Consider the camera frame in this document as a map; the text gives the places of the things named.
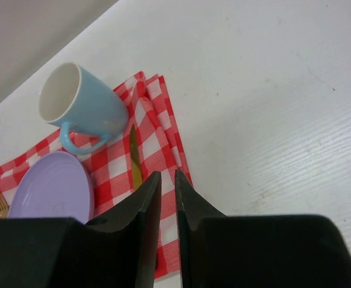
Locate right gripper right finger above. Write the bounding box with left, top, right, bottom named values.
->
left=175, top=170, right=351, bottom=287

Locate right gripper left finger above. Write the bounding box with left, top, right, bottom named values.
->
left=0, top=172, right=161, bottom=287

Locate purple plate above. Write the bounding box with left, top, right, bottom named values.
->
left=8, top=151, right=95, bottom=224

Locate gold knife green handle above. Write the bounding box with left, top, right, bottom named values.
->
left=129, top=125, right=143, bottom=191

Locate red checkered cloth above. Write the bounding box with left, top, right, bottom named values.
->
left=0, top=72, right=188, bottom=278

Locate gold fork green handle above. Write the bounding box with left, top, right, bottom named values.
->
left=0, top=193, right=10, bottom=218

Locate blue mug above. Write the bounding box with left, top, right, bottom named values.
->
left=38, top=62, right=129, bottom=155

